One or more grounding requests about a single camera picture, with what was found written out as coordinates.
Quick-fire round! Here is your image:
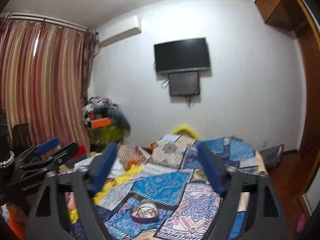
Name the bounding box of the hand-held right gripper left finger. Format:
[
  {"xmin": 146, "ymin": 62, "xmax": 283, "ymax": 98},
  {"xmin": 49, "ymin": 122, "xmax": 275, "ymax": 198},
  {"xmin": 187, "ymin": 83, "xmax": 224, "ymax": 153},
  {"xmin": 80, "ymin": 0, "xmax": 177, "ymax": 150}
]
[{"xmin": 25, "ymin": 142, "xmax": 119, "ymax": 240}]

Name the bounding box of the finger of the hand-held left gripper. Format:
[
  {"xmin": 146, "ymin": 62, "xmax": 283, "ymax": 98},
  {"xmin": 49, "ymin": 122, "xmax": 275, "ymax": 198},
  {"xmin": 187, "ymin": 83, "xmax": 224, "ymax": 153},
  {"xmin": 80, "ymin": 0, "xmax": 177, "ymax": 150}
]
[
  {"xmin": 14, "ymin": 137, "xmax": 60, "ymax": 166},
  {"xmin": 37, "ymin": 142, "xmax": 79, "ymax": 168}
]

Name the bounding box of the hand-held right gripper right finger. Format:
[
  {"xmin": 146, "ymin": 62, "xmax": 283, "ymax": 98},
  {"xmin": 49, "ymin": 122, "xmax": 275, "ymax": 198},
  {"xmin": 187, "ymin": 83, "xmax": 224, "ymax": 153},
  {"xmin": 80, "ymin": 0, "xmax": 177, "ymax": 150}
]
[{"xmin": 197, "ymin": 144, "xmax": 292, "ymax": 240}]

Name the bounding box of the heart-shaped purple tin box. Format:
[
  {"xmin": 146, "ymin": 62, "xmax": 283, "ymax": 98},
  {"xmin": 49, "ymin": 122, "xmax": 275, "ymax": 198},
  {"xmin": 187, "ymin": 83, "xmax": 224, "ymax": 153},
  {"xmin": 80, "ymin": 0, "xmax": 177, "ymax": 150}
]
[{"xmin": 130, "ymin": 199, "xmax": 160, "ymax": 224}]

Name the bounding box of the white cloth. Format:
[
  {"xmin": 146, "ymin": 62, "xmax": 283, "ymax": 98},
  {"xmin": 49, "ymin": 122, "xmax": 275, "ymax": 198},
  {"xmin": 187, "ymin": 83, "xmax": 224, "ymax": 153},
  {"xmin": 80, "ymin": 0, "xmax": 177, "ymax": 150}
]
[{"xmin": 74, "ymin": 154, "xmax": 125, "ymax": 179}]

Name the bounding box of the red cloth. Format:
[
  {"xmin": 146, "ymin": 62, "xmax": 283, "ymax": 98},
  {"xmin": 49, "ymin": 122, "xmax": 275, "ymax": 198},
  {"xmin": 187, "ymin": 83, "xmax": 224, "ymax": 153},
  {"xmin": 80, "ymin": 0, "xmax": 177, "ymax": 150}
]
[{"xmin": 74, "ymin": 144, "xmax": 87, "ymax": 158}]

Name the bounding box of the yellow cloth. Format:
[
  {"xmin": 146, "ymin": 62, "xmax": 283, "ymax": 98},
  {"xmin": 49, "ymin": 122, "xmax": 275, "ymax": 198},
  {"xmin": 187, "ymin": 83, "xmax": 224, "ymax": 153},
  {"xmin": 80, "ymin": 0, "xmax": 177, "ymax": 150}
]
[{"xmin": 92, "ymin": 164, "xmax": 143, "ymax": 204}]

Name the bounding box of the green cloth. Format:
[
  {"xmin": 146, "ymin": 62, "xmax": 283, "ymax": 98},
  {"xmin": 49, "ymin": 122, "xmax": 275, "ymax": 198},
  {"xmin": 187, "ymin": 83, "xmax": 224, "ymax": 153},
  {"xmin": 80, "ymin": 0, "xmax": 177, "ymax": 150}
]
[{"xmin": 87, "ymin": 126, "xmax": 125, "ymax": 146}]

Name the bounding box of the black chair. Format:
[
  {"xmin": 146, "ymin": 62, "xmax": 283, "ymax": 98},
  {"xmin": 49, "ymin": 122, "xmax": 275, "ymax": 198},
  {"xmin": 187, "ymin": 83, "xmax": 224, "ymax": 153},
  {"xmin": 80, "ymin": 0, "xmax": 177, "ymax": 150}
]
[{"xmin": 12, "ymin": 123, "xmax": 32, "ymax": 153}]

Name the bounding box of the brown striped cloth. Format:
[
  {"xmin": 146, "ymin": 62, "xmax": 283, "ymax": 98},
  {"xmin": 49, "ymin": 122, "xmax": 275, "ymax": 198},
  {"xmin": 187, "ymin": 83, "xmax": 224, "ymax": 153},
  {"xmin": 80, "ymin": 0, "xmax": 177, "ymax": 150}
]
[{"xmin": 119, "ymin": 145, "xmax": 152, "ymax": 166}]

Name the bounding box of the orange box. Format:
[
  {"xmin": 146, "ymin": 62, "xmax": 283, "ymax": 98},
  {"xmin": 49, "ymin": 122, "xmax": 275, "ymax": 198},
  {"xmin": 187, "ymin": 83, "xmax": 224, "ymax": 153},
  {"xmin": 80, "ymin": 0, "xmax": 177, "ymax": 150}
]
[{"xmin": 90, "ymin": 117, "xmax": 112, "ymax": 129}]

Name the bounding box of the beige dotted patterned cloth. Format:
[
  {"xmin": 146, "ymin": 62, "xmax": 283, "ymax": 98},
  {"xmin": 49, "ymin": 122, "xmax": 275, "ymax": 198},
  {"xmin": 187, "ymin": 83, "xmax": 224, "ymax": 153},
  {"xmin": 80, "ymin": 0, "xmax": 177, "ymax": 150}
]
[{"xmin": 150, "ymin": 139, "xmax": 192, "ymax": 171}]

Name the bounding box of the yellow curved headrest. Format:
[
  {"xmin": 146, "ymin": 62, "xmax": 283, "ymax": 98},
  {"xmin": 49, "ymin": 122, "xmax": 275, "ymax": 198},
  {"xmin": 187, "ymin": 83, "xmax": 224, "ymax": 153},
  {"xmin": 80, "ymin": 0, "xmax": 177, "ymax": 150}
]
[{"xmin": 173, "ymin": 123, "xmax": 201, "ymax": 140}]

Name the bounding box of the patchwork printed blanket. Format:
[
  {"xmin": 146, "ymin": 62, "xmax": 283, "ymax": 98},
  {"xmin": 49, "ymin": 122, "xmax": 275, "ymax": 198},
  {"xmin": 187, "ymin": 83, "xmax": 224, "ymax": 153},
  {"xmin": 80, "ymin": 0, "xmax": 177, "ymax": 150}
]
[{"xmin": 70, "ymin": 135, "xmax": 269, "ymax": 240}]

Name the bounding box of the pile of dark clothes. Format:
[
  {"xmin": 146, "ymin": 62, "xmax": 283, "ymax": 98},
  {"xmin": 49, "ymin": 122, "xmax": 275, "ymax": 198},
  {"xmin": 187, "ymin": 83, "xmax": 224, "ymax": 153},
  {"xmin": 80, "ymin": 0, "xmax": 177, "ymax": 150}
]
[{"xmin": 82, "ymin": 96, "xmax": 131, "ymax": 132}]

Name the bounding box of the striped pink curtain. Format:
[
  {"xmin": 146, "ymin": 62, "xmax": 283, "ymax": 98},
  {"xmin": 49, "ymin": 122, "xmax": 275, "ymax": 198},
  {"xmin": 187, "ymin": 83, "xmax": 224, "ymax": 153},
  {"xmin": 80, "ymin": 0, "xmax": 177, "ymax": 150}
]
[{"xmin": 0, "ymin": 17, "xmax": 97, "ymax": 153}]

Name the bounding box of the grey bag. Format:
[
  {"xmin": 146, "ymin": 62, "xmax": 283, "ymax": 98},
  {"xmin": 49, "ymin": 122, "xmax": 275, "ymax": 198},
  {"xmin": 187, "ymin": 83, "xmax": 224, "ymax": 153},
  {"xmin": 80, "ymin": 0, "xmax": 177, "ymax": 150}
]
[{"xmin": 258, "ymin": 144, "xmax": 285, "ymax": 171}]

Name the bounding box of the dark panel under television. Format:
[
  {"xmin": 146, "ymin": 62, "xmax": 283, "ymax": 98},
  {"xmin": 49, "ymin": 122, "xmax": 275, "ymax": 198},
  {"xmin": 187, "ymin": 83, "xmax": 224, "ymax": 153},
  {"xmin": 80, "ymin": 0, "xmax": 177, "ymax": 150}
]
[{"xmin": 168, "ymin": 72, "xmax": 201, "ymax": 96}]

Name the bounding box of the pink slipper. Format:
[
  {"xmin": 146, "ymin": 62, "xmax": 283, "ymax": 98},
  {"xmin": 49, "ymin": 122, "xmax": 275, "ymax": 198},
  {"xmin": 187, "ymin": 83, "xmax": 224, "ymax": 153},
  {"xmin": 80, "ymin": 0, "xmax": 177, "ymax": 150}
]
[{"xmin": 296, "ymin": 212, "xmax": 308, "ymax": 233}]

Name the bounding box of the white air conditioner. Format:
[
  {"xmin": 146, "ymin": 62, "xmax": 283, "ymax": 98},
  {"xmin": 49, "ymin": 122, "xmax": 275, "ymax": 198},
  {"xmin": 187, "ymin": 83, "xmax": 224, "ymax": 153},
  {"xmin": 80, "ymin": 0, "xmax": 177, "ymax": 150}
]
[{"xmin": 96, "ymin": 15, "xmax": 142, "ymax": 48}]

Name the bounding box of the wooden overhead cabinet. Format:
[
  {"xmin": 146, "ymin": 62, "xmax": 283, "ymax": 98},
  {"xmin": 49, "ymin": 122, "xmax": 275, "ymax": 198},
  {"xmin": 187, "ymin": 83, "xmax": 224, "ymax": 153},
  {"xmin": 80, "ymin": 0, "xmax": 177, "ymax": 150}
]
[{"xmin": 254, "ymin": 0, "xmax": 312, "ymax": 32}]

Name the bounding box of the black wall television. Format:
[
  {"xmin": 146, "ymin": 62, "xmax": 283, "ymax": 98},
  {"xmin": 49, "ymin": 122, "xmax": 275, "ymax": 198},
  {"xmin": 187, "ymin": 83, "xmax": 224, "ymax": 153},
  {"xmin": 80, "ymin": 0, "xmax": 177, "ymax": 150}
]
[{"xmin": 153, "ymin": 37, "xmax": 211, "ymax": 75}]

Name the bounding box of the white curtain rail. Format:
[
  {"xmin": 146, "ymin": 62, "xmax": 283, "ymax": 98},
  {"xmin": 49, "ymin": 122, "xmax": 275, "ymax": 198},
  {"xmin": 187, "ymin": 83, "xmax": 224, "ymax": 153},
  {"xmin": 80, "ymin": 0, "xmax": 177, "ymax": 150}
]
[{"xmin": 0, "ymin": 12, "xmax": 97, "ymax": 34}]

